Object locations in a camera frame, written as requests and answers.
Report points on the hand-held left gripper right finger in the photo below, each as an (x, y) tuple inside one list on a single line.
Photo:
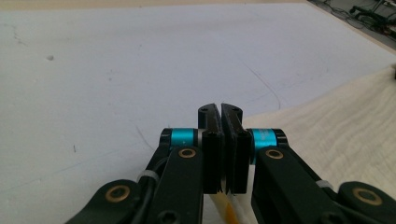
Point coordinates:
[(238, 155)]

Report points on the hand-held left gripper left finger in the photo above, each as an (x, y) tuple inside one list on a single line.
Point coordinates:
[(211, 149)]

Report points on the cream printed cloth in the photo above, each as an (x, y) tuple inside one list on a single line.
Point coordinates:
[(342, 130)]

